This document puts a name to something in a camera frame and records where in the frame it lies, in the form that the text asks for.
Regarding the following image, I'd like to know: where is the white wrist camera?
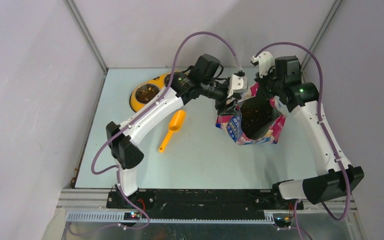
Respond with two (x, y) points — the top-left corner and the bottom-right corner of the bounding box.
(227, 74), (248, 98)
(250, 51), (275, 79)

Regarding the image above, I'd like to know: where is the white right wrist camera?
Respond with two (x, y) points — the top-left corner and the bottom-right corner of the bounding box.
(250, 51), (275, 79)

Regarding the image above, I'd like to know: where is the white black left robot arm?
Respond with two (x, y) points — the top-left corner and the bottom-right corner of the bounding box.
(106, 54), (248, 208)

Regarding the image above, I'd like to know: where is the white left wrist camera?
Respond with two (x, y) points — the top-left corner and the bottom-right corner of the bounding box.
(227, 74), (248, 98)

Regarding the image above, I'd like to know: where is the yellow plastic food scoop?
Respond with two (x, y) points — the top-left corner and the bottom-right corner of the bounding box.
(158, 110), (186, 153)

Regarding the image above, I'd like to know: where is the grey slotted cable duct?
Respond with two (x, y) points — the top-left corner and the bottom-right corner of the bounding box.
(65, 211), (276, 225)

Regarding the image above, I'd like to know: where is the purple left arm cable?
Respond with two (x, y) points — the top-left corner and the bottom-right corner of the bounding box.
(66, 31), (244, 237)

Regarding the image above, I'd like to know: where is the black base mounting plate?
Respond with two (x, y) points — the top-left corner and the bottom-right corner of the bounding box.
(106, 188), (305, 220)

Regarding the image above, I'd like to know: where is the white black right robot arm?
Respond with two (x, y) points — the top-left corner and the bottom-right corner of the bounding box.
(251, 51), (365, 209)

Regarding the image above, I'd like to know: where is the brown pet food kibble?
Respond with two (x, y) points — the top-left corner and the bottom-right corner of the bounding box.
(135, 84), (160, 104)

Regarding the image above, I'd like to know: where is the colourful cat food bag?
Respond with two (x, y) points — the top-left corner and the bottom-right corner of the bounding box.
(215, 83), (286, 146)

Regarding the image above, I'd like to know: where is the aluminium front frame rail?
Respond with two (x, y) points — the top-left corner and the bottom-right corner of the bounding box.
(57, 188), (367, 240)

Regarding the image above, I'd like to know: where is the aluminium left corner post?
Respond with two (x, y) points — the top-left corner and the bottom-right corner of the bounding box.
(62, 0), (109, 74)

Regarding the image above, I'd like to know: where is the yellow double pet bowl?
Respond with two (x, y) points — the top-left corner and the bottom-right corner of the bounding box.
(129, 72), (170, 113)

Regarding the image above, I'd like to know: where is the aluminium corner post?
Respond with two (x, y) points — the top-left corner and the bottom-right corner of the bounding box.
(308, 0), (344, 54)
(62, 0), (109, 74)

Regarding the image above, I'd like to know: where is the aluminium right corner post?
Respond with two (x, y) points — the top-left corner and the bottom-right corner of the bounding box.
(308, 0), (344, 54)

